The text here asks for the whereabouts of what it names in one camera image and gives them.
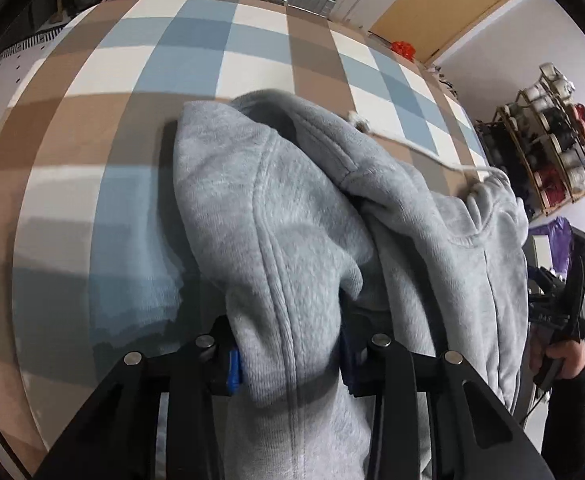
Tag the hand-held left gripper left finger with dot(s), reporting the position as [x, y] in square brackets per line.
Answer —
[233, 372]

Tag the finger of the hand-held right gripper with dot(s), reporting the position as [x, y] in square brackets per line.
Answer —
[543, 285]

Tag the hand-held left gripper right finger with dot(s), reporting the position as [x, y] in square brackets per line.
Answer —
[348, 365]

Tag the grey hoodie with red print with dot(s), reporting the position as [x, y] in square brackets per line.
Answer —
[312, 240]

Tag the person's right forearm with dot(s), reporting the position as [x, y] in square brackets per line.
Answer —
[569, 425]

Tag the person's right hand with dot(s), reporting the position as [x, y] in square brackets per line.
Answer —
[569, 357]

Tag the purple bag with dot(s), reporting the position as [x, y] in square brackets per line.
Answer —
[554, 240]

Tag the wooden spool rack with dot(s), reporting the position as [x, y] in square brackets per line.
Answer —
[552, 140]

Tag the red plastic bag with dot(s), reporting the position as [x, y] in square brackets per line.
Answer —
[403, 49]

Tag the tan wooden board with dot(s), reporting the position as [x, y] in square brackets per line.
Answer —
[447, 5]

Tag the checkered blanket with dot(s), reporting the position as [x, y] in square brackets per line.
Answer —
[172, 60]

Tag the white dotted mat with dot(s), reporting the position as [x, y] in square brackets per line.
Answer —
[7, 70]

